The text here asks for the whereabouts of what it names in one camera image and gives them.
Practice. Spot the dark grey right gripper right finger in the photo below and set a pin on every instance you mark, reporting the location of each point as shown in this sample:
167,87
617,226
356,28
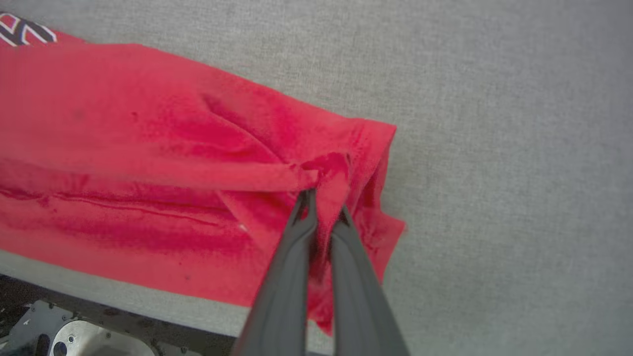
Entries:
361,306

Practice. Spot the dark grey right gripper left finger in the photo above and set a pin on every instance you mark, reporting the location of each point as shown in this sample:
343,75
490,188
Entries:
282,296

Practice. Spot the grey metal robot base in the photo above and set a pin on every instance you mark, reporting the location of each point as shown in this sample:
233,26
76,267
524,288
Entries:
29,324

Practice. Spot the grey fabric sofa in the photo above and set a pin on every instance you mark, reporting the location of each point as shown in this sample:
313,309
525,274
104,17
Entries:
494,148

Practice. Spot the red Bulls jersey white sleeves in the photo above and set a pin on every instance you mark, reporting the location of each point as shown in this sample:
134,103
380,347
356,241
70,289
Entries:
123,148

